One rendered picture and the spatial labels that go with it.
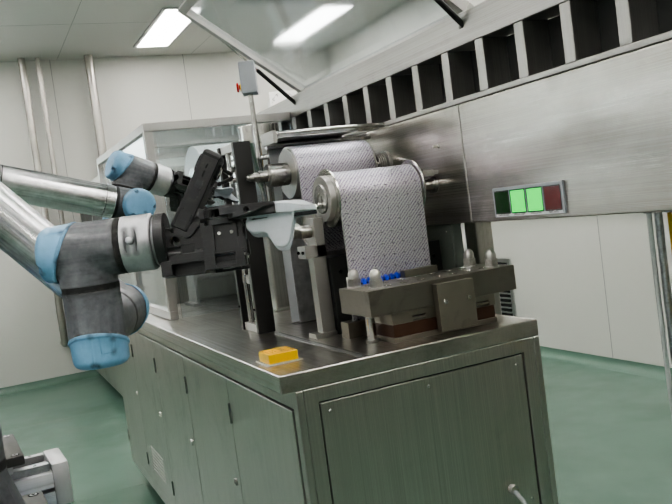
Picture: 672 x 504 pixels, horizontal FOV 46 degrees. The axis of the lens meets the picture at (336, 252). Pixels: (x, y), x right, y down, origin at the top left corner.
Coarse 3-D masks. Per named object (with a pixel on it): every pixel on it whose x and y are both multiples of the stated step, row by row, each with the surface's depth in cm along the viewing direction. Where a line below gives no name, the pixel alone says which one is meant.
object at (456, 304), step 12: (444, 288) 184; (456, 288) 185; (468, 288) 186; (444, 300) 183; (456, 300) 185; (468, 300) 186; (444, 312) 184; (456, 312) 185; (468, 312) 186; (444, 324) 184; (456, 324) 185; (468, 324) 186
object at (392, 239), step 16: (400, 208) 204; (416, 208) 205; (352, 224) 198; (368, 224) 200; (384, 224) 202; (400, 224) 204; (416, 224) 205; (352, 240) 198; (368, 240) 200; (384, 240) 202; (400, 240) 204; (416, 240) 205; (352, 256) 198; (368, 256) 200; (384, 256) 202; (400, 256) 204; (416, 256) 205; (368, 272) 200; (384, 272) 202
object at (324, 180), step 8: (320, 176) 200; (328, 184) 197; (312, 192) 206; (328, 192) 197; (328, 200) 198; (336, 200) 197; (328, 208) 198; (336, 208) 198; (320, 216) 204; (328, 216) 199
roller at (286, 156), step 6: (282, 150) 225; (288, 150) 221; (372, 150) 229; (282, 156) 226; (288, 156) 222; (282, 162) 226; (288, 162) 222; (294, 162) 218; (294, 168) 219; (294, 174) 219; (294, 180) 220; (282, 186) 229; (288, 186) 225; (294, 186) 221; (288, 192) 226; (294, 192) 221; (300, 192) 222
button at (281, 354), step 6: (276, 348) 182; (282, 348) 181; (288, 348) 180; (264, 354) 178; (270, 354) 176; (276, 354) 176; (282, 354) 176; (288, 354) 177; (294, 354) 178; (264, 360) 178; (270, 360) 175; (276, 360) 176; (282, 360) 176; (288, 360) 177
